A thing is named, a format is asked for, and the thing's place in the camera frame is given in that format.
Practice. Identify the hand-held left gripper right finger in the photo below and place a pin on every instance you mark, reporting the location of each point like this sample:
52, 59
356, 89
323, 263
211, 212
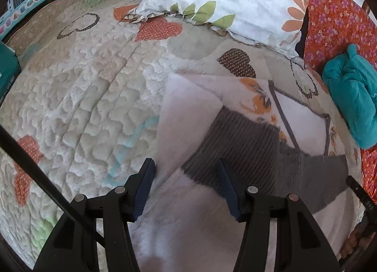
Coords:
228, 189

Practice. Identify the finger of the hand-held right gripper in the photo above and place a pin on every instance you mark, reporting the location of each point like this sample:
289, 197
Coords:
358, 189

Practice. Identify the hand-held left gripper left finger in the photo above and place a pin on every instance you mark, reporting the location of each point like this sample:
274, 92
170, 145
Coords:
144, 189

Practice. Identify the white and grey towel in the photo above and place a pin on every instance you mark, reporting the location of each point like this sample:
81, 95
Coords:
188, 118

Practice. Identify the person's right hand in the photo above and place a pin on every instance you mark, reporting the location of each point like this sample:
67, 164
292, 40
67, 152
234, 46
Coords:
356, 239

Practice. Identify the teal plush cloth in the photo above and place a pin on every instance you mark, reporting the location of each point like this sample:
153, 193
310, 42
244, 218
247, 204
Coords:
353, 92

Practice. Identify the quilted heart pattern bedspread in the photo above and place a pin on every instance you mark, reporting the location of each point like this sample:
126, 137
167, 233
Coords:
88, 98

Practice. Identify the orange floral pillow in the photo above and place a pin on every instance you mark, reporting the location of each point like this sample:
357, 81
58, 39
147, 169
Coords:
332, 24

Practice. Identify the teal box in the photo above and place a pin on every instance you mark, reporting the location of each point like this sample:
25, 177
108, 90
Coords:
7, 68

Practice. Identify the white floral leaf pillow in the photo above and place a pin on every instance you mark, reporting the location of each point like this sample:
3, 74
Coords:
250, 3

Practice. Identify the colourful shapes toy box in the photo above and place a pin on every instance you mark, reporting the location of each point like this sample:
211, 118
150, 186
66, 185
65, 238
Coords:
26, 6

